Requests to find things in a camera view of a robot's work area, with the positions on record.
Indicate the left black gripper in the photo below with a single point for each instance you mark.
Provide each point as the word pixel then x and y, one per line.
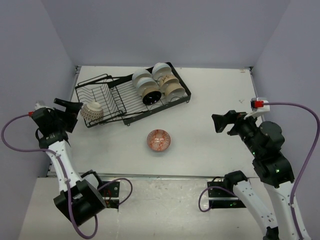
pixel 71 121

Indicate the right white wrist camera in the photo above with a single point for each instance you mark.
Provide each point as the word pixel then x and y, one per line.
pixel 259 107

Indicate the white bowl back right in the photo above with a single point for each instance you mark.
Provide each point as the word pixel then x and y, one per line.
pixel 160 69

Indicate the brown lattice patterned bowl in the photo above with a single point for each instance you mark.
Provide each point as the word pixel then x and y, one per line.
pixel 92 112

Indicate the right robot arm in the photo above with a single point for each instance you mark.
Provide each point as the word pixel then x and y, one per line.
pixel 264 141

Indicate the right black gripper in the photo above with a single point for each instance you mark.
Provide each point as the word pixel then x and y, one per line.
pixel 231 116

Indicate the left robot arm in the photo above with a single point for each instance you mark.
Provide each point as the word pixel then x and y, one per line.
pixel 79 199

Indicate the black wire dish rack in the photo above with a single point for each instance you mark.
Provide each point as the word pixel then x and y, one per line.
pixel 120 100

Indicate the white bowl middle left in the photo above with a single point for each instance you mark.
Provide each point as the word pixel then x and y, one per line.
pixel 145 83

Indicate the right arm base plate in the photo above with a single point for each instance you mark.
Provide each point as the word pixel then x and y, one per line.
pixel 219 199

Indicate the black glazed tan bowl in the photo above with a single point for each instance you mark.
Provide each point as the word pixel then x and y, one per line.
pixel 151 95

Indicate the tan bowl with branch motif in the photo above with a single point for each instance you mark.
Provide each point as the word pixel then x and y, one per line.
pixel 166 80

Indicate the tan bowl white inside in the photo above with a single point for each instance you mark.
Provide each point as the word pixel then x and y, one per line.
pixel 174 90

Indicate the white bowl back left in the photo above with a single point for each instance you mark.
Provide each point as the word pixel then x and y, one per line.
pixel 140 73

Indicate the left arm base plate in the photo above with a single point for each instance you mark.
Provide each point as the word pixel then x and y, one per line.
pixel 110 195

